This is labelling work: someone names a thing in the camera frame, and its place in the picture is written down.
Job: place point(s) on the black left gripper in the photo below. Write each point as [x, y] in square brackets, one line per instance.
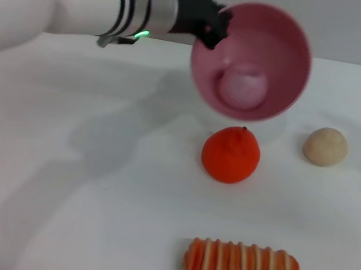
[192, 11]

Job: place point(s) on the pink plastic bowl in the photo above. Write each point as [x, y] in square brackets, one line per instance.
[269, 46]

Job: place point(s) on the pink peach toy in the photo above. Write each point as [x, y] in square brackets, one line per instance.
[241, 88]

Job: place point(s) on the orange tangerine toy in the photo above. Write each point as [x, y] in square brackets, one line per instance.
[229, 157]

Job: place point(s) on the beige round fruit toy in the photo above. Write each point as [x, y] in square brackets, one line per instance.
[325, 146]

